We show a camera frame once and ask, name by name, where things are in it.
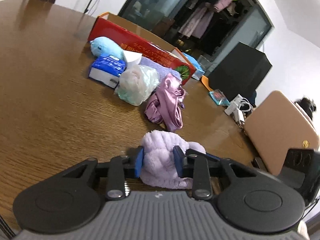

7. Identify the lavender fluffy headband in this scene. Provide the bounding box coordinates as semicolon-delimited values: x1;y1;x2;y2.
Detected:
140;130;206;190

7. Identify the pink satin cloth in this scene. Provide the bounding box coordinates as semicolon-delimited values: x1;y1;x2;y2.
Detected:
144;73;186;132

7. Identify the translucent bag of soft items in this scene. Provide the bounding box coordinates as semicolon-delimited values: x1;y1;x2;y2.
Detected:
115;64;160;106

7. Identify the blue tissue pack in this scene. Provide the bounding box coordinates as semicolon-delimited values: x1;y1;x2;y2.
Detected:
88;55;126;89

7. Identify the light blue plush toy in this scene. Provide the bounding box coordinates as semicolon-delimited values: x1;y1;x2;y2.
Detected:
89;36;124;60

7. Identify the pink suitcase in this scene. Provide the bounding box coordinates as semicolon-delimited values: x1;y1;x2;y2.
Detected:
244;90;319;176

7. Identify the person with dark hair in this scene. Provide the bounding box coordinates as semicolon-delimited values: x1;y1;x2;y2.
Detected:
294;97;317;124

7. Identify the teal snack packet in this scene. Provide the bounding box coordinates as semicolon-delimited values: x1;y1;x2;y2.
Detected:
209;89;230;106

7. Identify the orange envelope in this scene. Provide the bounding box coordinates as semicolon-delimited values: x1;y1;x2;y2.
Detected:
201;75;213;92

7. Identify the blue wet wipes pack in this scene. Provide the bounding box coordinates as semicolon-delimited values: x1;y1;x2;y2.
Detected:
183;53;204;81

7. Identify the black paper bag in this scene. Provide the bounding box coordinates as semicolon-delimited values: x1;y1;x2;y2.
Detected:
208;42;272;101

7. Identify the white foam roll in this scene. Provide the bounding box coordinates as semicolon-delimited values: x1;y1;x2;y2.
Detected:
123;50;143;68

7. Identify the red cardboard box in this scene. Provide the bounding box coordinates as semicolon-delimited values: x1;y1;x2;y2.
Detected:
88;12;196;85

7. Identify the hanging clothes rack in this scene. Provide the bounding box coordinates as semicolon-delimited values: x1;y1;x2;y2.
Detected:
178;0;241;38

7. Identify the white charger with cables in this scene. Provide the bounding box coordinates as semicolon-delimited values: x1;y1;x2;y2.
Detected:
225;94;254;129

